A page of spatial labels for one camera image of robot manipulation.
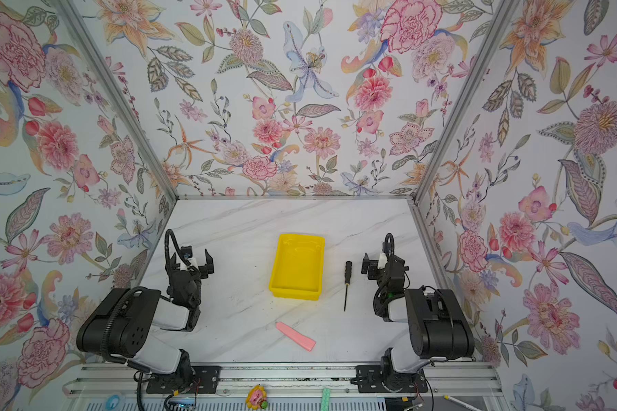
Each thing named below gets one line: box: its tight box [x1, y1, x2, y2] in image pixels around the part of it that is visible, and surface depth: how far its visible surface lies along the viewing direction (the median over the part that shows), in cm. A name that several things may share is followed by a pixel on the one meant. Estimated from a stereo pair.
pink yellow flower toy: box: [245, 383, 269, 411], surface depth 69 cm
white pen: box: [442, 394, 485, 411], surface depth 72 cm
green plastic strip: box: [320, 387, 331, 411], surface depth 72 cm
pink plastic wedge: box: [275, 321, 317, 352], surface depth 84 cm
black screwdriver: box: [343, 260, 354, 312], surface depth 97 cm
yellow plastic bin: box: [269, 233, 326, 301], surface depth 95 cm
